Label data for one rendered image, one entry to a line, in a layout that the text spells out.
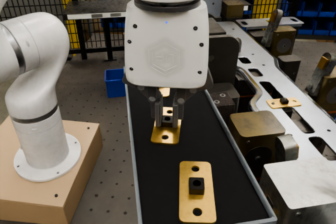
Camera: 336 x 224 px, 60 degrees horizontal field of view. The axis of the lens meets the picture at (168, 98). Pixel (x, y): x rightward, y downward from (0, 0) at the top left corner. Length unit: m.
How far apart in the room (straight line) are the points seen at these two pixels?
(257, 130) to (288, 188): 0.16
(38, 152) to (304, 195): 0.66
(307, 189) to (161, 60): 0.26
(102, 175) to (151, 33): 0.73
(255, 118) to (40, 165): 0.60
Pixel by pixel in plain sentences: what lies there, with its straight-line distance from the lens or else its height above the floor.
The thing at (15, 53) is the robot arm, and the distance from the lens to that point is 0.69.
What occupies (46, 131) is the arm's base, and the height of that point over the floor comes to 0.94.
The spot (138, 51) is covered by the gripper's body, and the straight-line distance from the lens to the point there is 0.34.
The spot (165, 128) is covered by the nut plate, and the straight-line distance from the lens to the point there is 0.42.
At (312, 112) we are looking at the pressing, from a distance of 0.81.
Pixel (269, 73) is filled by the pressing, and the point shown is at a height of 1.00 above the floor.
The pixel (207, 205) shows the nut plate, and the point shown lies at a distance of 0.33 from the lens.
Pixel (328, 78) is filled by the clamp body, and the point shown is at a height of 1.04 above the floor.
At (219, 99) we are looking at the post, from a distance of 0.60.
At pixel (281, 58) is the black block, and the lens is 1.09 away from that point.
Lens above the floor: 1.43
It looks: 33 degrees down
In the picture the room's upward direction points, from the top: straight up
